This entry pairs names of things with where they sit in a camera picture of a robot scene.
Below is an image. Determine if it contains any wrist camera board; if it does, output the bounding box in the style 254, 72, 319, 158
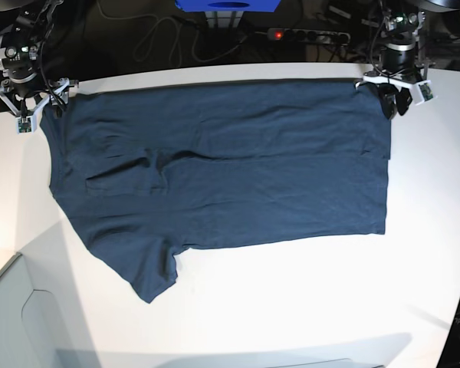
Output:
15, 116, 37, 134
411, 80, 436, 106

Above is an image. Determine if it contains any blue box with oval hole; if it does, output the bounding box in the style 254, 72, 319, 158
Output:
175, 0, 281, 12

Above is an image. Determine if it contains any power strip with red light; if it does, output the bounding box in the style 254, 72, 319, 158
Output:
266, 28, 350, 45

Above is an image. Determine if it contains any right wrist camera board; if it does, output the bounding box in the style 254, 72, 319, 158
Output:
15, 116, 37, 134

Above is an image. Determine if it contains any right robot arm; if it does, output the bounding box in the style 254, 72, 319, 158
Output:
0, 1, 79, 132

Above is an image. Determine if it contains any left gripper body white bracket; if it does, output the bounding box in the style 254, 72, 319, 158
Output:
354, 41, 432, 93

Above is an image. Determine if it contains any dark blue T-shirt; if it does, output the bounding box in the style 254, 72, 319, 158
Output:
41, 80, 391, 302

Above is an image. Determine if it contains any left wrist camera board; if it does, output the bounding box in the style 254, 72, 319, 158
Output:
411, 80, 436, 106

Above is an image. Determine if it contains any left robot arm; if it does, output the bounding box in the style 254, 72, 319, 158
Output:
355, 1, 460, 120

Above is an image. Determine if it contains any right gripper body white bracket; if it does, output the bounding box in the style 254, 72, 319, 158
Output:
0, 72, 79, 117

